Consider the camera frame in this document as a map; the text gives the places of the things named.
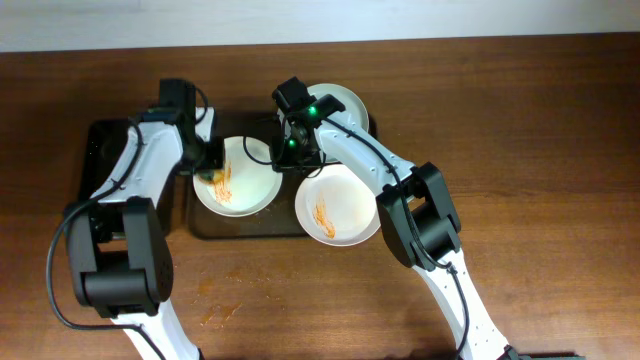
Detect green and yellow sponge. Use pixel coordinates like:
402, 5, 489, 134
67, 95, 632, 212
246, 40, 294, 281
197, 170, 224, 184

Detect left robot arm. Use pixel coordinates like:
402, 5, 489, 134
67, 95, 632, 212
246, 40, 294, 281
52, 78, 224, 359

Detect black rectangular tray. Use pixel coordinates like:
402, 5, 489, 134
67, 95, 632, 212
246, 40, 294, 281
77, 119, 175, 235

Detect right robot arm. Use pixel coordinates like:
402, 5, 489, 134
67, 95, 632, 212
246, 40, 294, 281
271, 77, 519, 359

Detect white plate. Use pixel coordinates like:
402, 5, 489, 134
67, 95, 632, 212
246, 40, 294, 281
294, 165, 381, 247
192, 136, 283, 217

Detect pale grey plate top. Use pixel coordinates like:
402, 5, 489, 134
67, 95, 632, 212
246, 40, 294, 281
272, 77, 369, 164

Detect brown plastic serving tray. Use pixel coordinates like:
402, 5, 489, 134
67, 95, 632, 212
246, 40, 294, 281
185, 111, 310, 241

